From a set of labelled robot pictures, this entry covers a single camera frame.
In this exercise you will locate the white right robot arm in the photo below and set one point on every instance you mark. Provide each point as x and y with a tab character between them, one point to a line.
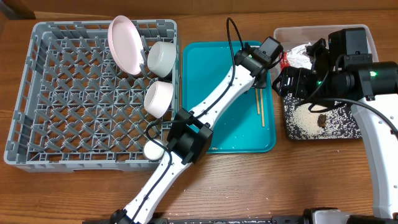
344	72

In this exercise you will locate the grey bowl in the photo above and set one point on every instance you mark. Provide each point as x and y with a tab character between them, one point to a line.
161	58

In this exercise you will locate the grey plastic dish rack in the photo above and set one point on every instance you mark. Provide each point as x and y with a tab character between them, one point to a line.
76	109

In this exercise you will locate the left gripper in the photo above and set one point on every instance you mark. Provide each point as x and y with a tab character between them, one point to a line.
261	81

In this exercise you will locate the teal serving tray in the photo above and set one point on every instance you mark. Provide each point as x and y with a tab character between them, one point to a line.
239	130

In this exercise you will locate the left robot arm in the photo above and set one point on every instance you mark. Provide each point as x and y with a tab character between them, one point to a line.
191	131

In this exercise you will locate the wooden chopstick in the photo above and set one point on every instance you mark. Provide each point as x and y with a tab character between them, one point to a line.
262	107
257	101

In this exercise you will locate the large white plate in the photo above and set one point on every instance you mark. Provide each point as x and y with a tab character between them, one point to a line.
125	45

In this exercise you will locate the white tissue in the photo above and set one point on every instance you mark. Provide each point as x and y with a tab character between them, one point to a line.
297	57

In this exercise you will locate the black tray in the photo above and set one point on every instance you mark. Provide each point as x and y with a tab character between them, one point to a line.
301	124

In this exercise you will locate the white cup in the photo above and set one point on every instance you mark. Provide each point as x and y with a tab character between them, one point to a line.
152	151

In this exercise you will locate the red snack wrapper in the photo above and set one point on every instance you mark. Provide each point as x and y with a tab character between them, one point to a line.
283	63

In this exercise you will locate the brown food scrap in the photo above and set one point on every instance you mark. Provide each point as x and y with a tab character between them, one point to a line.
321	121

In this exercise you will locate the clear plastic bin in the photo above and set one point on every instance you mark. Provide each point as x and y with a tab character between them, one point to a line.
291	37

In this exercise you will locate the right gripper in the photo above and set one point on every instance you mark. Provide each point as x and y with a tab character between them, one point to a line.
300	78

